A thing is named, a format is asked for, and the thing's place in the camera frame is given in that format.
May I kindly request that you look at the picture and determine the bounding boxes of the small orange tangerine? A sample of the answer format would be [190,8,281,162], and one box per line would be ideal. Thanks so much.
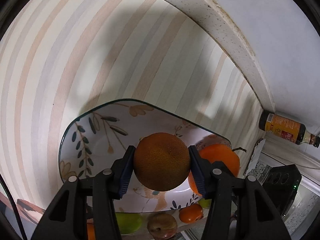
[87,223,96,240]
[179,204,203,224]

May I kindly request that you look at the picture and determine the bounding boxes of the dark red apple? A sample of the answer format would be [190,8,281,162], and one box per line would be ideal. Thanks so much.
[147,213,177,239]

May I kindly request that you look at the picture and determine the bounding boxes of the brown russet pear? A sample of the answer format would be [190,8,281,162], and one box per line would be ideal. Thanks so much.
[134,133,190,191]

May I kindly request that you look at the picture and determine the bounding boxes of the small green lime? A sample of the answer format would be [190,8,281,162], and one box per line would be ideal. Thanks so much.
[197,198,212,209]

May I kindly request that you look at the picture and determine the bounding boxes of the large green apple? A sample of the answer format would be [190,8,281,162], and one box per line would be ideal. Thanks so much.
[116,212,143,235]

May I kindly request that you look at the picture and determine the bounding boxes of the black phone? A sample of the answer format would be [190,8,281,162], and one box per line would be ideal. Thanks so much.
[263,164,302,217]

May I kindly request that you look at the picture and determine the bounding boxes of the white folded paper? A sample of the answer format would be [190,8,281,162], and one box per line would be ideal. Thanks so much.
[244,139,266,175]

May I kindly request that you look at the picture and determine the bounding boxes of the floral ceramic plate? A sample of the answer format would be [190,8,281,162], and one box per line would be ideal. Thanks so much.
[59,99,231,213]

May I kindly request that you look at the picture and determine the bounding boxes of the large orange with stem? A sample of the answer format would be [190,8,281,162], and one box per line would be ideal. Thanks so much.
[188,144,240,198]

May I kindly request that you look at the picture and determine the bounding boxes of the dark sauce bottle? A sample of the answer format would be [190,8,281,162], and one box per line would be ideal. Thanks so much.
[259,110,319,148]

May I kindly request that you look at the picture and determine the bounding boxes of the striped table mat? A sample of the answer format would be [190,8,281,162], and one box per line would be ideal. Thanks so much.
[1,0,261,224]

